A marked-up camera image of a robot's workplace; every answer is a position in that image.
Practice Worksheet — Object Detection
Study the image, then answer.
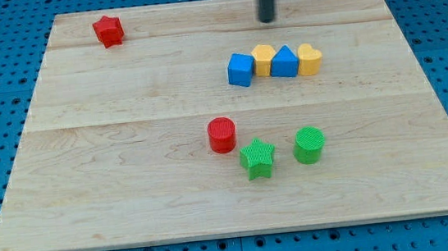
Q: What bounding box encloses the green star block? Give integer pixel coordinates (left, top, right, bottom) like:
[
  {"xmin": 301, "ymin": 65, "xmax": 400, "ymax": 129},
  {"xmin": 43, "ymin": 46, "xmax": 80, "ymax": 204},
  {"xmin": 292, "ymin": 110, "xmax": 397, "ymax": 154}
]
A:
[{"xmin": 240, "ymin": 137, "xmax": 275, "ymax": 180}]

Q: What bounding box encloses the yellow hexagon block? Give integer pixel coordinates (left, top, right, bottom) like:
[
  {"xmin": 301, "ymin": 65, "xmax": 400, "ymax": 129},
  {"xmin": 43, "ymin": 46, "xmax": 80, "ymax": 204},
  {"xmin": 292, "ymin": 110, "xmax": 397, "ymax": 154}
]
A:
[{"xmin": 252, "ymin": 44, "xmax": 276, "ymax": 77}]

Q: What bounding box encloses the yellow heart block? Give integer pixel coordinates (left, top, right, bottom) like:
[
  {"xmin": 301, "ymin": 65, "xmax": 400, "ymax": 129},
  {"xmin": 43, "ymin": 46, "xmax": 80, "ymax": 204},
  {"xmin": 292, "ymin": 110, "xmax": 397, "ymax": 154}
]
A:
[{"xmin": 297, "ymin": 43, "xmax": 323, "ymax": 76}]

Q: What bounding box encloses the green cylinder block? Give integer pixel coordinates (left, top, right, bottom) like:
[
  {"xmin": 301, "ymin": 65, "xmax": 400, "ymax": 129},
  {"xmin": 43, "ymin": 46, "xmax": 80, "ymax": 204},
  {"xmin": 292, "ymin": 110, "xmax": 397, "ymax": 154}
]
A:
[{"xmin": 293, "ymin": 126, "xmax": 326, "ymax": 165}]

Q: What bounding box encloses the red cylinder block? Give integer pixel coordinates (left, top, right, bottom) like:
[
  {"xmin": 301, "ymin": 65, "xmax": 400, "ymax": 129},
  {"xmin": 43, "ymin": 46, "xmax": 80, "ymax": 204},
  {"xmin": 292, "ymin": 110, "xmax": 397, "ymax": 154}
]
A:
[{"xmin": 207, "ymin": 116, "xmax": 236, "ymax": 154}]

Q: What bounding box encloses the blue triangle block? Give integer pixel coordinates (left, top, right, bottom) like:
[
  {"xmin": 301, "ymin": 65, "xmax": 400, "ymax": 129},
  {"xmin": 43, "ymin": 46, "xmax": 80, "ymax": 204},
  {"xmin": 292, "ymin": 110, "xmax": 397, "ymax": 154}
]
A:
[{"xmin": 271, "ymin": 45, "xmax": 299, "ymax": 78}]

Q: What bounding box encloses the blue cube block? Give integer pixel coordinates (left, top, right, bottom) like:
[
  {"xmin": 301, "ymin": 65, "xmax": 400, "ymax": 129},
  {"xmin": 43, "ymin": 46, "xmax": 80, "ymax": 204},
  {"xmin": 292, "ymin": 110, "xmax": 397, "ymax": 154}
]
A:
[{"xmin": 227, "ymin": 53, "xmax": 254, "ymax": 87}]

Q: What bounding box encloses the light wooden board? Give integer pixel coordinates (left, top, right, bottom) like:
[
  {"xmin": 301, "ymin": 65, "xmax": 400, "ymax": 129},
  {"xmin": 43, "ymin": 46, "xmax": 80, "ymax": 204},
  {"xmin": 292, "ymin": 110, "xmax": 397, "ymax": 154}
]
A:
[{"xmin": 0, "ymin": 0, "xmax": 448, "ymax": 251}]

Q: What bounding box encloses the red star block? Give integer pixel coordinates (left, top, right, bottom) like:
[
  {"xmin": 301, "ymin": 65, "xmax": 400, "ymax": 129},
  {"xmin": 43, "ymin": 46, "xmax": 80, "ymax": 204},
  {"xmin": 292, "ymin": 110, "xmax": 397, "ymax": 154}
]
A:
[{"xmin": 92, "ymin": 16, "xmax": 125, "ymax": 48}]

